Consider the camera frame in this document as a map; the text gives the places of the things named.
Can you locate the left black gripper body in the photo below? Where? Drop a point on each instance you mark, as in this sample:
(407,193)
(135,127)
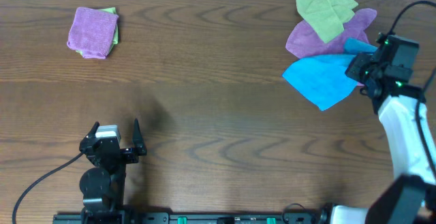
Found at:
(130,156)

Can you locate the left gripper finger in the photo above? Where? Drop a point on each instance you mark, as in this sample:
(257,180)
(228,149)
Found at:
(93,130)
(138,140)

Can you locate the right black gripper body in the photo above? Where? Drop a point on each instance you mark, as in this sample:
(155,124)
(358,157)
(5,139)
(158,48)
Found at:
(362,71)

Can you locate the blue microfiber cloth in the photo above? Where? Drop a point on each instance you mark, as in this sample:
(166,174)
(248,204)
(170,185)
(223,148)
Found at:
(321,78)

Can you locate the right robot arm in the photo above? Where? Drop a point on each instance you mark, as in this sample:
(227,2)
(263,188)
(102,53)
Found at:
(401,109)

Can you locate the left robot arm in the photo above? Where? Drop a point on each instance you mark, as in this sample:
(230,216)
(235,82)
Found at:
(103,185)

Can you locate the green unfolded cloth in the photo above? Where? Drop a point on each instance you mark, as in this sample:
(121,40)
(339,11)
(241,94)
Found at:
(326,17)

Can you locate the purple unfolded cloth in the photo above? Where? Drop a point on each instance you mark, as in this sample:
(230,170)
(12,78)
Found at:
(305,42)

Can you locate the purple folded cloth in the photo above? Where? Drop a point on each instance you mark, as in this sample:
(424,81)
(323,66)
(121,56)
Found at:
(92,30)

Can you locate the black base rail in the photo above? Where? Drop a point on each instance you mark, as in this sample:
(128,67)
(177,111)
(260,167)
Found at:
(165,218)

